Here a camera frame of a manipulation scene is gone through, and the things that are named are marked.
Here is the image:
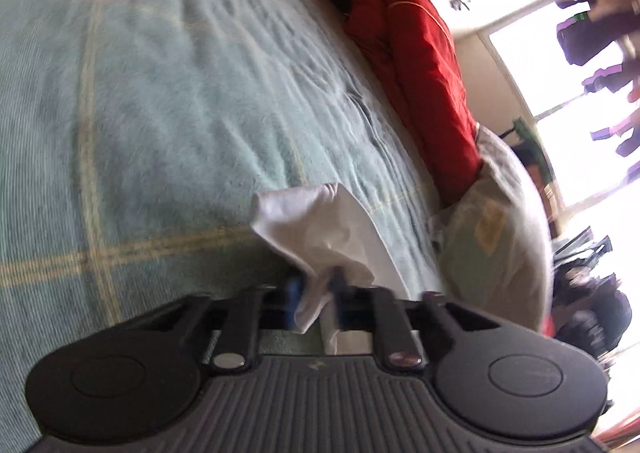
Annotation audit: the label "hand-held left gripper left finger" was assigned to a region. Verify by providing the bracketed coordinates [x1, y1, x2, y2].
[131, 274, 304, 375]

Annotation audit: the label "white printed t-shirt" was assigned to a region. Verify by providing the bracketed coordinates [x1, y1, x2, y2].
[249, 181, 402, 357]

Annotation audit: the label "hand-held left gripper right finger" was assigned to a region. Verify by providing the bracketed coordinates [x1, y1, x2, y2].
[331, 272, 503, 370]

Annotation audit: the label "green box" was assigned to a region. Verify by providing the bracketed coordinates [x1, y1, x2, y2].
[514, 117, 557, 200]

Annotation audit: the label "purple hanging clothes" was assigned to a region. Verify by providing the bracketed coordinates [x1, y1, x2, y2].
[554, 0, 640, 158]

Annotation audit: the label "grey-green pillow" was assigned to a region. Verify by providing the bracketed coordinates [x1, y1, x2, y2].
[429, 124, 554, 335]

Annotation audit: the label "window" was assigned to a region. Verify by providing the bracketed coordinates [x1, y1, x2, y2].
[480, 0, 640, 364]

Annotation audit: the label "green checked bed blanket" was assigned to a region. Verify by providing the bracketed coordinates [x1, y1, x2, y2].
[0, 0, 453, 349]

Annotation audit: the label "black backpack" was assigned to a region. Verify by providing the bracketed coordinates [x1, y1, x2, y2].
[550, 260, 632, 363]

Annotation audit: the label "red quilt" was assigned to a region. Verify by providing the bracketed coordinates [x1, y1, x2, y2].
[331, 0, 484, 208]

